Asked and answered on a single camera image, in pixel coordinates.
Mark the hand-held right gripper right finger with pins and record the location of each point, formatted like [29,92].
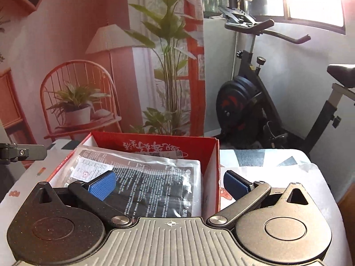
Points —
[235,185]

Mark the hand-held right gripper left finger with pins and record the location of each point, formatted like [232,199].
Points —
[102,186]

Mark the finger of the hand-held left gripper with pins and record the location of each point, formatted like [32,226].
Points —
[25,152]

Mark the printed tablecloth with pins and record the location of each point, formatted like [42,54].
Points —
[277,166]

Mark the wall poster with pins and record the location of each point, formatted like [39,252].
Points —
[97,33]

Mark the black exercise bike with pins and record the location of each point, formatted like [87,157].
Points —
[244,102]

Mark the red cardboard box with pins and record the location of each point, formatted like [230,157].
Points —
[166,142]

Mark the clear packet with dark contents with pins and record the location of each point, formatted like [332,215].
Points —
[155,177]

